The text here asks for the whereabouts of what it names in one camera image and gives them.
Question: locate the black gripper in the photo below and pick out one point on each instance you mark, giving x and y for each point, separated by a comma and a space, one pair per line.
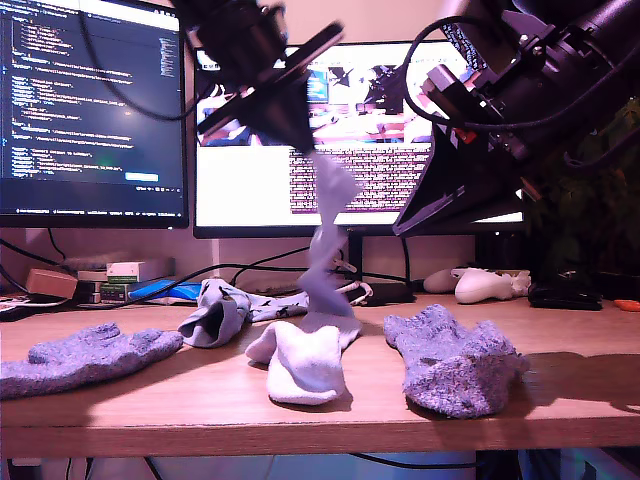
540, 100
240, 50

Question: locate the white ribbed sock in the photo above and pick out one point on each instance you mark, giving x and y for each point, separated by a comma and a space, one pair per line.
330, 190
305, 370

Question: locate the grey fuzzy sock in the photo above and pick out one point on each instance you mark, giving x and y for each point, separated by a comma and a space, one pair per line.
450, 375
90, 360

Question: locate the light blue toucan sock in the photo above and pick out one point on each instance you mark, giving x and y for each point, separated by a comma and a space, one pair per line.
280, 307
235, 310

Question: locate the bright white computer monitor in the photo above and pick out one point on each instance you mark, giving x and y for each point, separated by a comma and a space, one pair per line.
240, 190

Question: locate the white rounded controller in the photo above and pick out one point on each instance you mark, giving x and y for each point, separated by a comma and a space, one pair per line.
439, 282

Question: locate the white game controller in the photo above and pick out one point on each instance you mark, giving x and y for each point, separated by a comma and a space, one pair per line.
480, 287

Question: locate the green leafy house plant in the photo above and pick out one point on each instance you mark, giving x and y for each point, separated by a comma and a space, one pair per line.
590, 225

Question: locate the black case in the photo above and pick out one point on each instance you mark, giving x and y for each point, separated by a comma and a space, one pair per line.
565, 297

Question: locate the dark code computer monitor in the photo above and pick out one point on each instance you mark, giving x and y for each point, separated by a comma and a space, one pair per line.
90, 100

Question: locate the small orange thing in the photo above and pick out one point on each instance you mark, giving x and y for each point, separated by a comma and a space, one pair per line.
627, 305

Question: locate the blue pouch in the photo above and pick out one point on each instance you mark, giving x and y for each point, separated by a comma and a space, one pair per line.
165, 290

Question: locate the white box green label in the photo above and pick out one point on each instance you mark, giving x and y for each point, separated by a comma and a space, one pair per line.
135, 271

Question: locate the grey fuzzy cloth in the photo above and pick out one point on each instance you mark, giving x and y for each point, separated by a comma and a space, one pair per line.
90, 262

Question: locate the green white small box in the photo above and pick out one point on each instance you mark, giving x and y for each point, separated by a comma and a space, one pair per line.
110, 292

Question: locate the pale camera box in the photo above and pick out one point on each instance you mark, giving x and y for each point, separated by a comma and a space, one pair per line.
452, 95

